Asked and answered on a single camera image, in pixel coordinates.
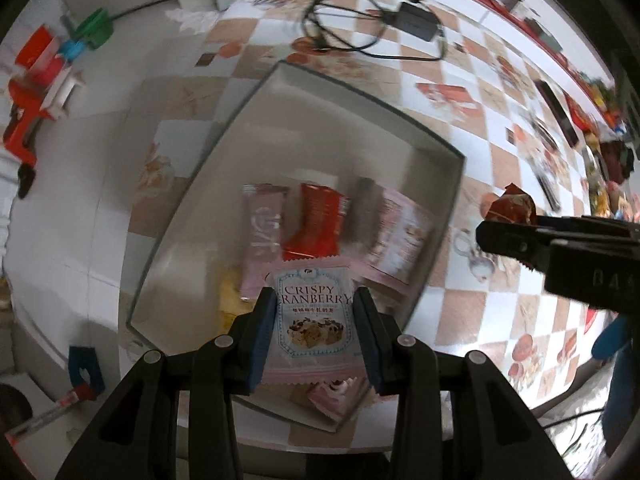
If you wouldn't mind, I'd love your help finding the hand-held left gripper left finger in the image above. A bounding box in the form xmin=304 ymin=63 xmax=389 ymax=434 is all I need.
xmin=55 ymin=285 xmax=278 ymax=480

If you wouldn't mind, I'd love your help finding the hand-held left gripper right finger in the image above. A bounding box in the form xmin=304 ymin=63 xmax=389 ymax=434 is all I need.
xmin=352 ymin=285 xmax=571 ymax=480

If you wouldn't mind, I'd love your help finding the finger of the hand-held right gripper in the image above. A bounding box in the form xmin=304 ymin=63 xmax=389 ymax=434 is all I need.
xmin=475 ymin=216 xmax=584 ymax=274

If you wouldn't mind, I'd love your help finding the small red foil packet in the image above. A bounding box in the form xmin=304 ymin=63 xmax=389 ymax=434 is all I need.
xmin=490 ymin=182 xmax=538 ymax=226

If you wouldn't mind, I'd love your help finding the small white pink packet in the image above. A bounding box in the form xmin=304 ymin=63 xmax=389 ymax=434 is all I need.
xmin=306 ymin=374 xmax=370 ymax=423

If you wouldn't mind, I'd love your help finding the pink white snack packet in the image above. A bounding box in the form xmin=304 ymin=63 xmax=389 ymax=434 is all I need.
xmin=360 ymin=185 xmax=437 ymax=293
xmin=261 ymin=255 xmax=362 ymax=387

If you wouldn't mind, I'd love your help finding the red snack packet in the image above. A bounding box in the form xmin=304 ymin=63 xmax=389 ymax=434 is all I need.
xmin=281 ymin=181 xmax=352 ymax=262

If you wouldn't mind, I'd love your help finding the person's right hand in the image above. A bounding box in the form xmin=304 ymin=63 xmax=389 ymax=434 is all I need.
xmin=592 ymin=315 xmax=632 ymax=361

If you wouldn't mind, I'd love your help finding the dark cloth bag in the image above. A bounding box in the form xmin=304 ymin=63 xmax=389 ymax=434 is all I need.
xmin=599 ymin=139 xmax=637 ymax=186

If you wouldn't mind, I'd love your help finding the long black box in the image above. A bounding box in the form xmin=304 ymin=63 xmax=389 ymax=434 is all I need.
xmin=534 ymin=79 xmax=582 ymax=148

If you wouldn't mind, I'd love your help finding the pile of assorted snack packets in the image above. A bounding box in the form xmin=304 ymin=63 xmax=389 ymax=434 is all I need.
xmin=562 ymin=75 xmax=640 ymax=221

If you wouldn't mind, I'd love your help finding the printed checkered tablecloth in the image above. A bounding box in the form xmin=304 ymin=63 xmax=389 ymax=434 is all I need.
xmin=127 ymin=0 xmax=618 ymax=448

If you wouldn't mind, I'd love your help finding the blue plastic object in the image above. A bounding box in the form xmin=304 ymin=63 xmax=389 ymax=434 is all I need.
xmin=67 ymin=345 xmax=106 ymax=396

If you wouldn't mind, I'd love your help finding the red white marker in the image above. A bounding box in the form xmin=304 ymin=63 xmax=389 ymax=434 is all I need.
xmin=5 ymin=387 xmax=96 ymax=441

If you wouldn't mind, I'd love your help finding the black power adapter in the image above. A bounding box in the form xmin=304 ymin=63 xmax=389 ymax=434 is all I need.
xmin=392 ymin=1 xmax=438 ymax=42

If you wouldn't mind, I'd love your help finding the white crumpled cloth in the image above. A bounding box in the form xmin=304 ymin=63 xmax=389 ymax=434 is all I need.
xmin=167 ymin=7 xmax=221 ymax=36

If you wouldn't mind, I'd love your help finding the red plastic toy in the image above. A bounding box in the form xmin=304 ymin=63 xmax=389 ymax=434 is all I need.
xmin=2 ymin=25 xmax=71 ymax=168

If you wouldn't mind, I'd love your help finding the green plastic toy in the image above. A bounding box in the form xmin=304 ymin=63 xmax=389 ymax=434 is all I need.
xmin=70 ymin=7 xmax=113 ymax=51

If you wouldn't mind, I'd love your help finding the thin black cable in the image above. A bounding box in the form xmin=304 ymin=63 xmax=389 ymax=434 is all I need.
xmin=542 ymin=406 xmax=608 ymax=431

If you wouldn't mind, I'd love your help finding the black power cable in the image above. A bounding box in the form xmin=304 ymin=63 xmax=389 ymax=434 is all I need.
xmin=300 ymin=0 xmax=448 ymax=63

